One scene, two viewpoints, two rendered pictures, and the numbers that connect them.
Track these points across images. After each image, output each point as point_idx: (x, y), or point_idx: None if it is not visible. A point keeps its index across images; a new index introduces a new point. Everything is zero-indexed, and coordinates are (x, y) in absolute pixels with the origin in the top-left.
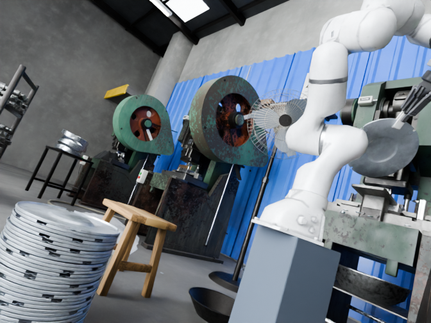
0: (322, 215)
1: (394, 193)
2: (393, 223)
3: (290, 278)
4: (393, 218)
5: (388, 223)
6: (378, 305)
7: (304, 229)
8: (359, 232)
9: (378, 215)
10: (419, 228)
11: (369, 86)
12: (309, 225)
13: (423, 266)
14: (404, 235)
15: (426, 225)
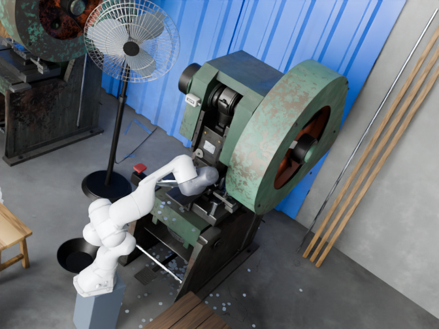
0: (111, 277)
1: None
2: (196, 212)
3: (94, 309)
4: (197, 208)
5: (187, 220)
6: (181, 254)
7: (100, 287)
8: (172, 219)
9: (187, 207)
10: (209, 220)
11: (198, 80)
12: (103, 284)
13: (194, 255)
14: (193, 231)
15: (213, 220)
